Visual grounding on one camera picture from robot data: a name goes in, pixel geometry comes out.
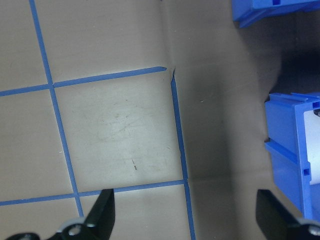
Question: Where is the blue bin with capacitors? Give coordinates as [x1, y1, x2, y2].
[264, 91, 320, 222]

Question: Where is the blue bin with push buttons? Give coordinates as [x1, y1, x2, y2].
[231, 0, 320, 29]

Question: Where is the white foam liner capacitor bin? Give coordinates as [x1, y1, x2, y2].
[303, 109, 320, 186]

